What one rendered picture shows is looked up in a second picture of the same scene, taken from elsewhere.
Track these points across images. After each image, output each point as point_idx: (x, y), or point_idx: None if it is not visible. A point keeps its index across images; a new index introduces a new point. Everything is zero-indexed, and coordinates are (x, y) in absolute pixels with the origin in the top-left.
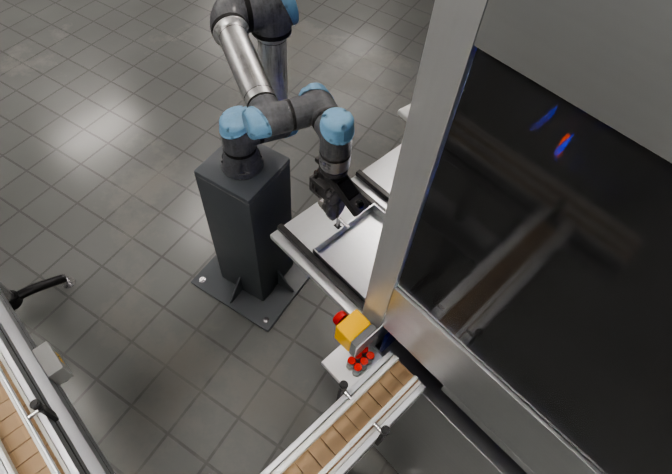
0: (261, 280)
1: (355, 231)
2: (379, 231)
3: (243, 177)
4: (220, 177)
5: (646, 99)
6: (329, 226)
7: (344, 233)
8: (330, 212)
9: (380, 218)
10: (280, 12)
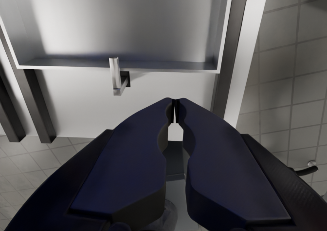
0: None
1: (101, 44)
2: (49, 2)
3: (166, 203)
4: (184, 213)
5: None
6: (138, 89)
7: (125, 57)
8: (253, 164)
9: (28, 29)
10: None
